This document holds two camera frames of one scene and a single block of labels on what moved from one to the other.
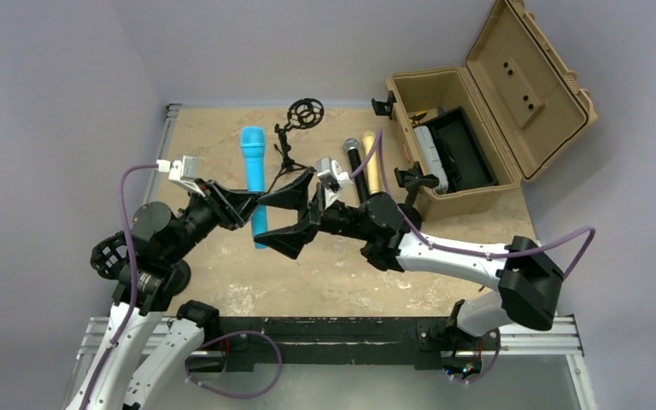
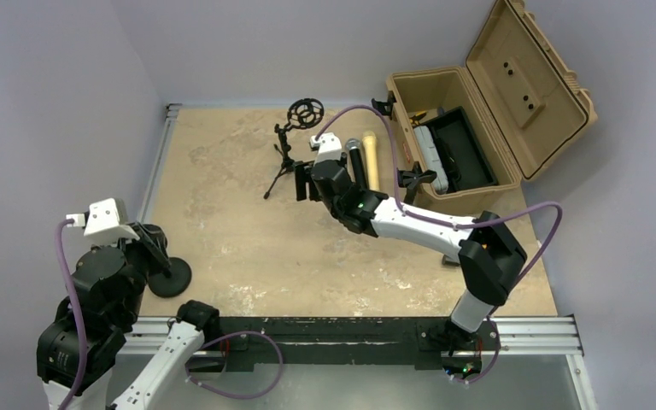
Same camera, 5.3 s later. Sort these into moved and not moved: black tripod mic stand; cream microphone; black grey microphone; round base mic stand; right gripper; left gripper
Moved: right gripper; left gripper
Not moved: cream microphone; round base mic stand; black tripod mic stand; black grey microphone
